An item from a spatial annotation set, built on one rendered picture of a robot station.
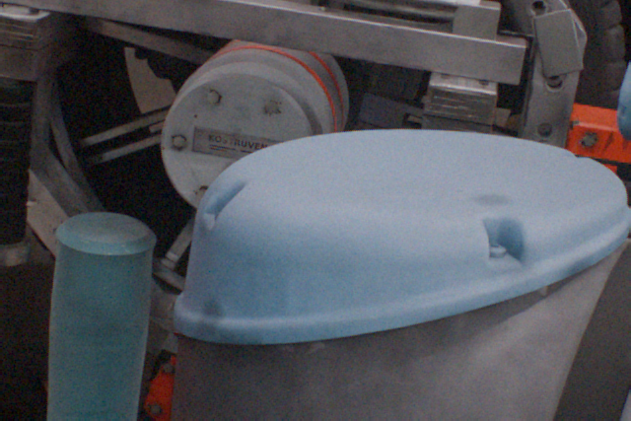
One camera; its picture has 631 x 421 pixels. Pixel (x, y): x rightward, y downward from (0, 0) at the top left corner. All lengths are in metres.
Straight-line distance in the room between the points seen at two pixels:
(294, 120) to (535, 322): 0.68
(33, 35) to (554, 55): 0.45
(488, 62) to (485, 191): 0.59
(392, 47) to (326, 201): 0.60
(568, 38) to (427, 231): 0.81
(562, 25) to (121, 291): 0.45
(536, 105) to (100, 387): 0.47
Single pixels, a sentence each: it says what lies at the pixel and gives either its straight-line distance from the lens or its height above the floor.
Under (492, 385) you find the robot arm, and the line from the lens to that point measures 0.29.
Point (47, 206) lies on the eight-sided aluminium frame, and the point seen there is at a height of 0.72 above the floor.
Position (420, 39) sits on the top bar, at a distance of 0.89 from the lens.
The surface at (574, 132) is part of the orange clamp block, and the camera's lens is 1.10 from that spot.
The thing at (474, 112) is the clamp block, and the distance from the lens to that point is 0.87.
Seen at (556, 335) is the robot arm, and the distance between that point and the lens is 0.29.
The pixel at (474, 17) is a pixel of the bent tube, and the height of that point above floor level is 0.99.
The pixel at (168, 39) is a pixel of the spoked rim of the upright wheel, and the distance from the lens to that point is 1.23.
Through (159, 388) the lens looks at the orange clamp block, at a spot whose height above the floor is 0.54.
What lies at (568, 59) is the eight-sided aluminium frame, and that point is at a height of 0.94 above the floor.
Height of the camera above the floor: 1.14
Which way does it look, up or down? 18 degrees down
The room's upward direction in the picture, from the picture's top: 8 degrees clockwise
